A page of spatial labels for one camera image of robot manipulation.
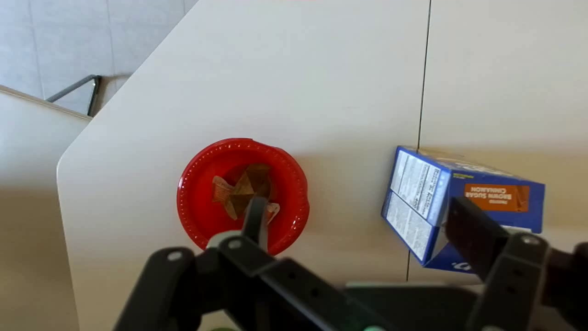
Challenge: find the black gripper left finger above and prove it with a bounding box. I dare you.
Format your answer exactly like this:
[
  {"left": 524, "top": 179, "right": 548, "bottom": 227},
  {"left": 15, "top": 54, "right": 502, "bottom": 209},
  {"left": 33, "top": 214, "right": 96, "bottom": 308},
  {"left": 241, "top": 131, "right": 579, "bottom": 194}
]
[{"left": 112, "top": 196, "right": 394, "bottom": 331}]

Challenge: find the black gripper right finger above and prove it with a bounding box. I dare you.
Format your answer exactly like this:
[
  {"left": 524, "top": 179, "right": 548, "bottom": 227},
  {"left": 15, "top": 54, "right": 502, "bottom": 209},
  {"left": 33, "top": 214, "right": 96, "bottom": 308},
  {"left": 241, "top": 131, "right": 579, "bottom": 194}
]
[{"left": 445, "top": 196, "right": 588, "bottom": 331}]

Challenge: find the tan piece in bowl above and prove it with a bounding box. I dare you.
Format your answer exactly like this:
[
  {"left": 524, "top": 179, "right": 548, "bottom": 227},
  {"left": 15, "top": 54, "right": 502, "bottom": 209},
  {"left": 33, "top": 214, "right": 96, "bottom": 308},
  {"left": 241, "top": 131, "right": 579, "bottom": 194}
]
[{"left": 212, "top": 176, "right": 248, "bottom": 223}]

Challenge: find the red plastic bowl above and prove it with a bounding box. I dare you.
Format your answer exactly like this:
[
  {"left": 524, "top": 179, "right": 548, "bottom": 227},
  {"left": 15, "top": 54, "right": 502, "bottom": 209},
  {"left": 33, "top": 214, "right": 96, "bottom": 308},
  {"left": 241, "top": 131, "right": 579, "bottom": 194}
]
[{"left": 175, "top": 137, "right": 311, "bottom": 258}]

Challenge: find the blue cardboard food box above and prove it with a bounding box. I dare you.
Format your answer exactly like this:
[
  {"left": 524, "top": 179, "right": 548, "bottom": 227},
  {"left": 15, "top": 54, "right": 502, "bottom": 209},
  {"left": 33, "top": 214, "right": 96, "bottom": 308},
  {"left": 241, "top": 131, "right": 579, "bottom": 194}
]
[{"left": 381, "top": 146, "right": 548, "bottom": 275}]

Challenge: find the black metal bar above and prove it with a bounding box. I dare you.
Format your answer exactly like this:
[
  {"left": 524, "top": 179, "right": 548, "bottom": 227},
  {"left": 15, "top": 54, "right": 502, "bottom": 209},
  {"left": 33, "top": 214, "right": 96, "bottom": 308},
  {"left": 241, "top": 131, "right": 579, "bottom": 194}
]
[{"left": 45, "top": 74, "right": 105, "bottom": 119}]

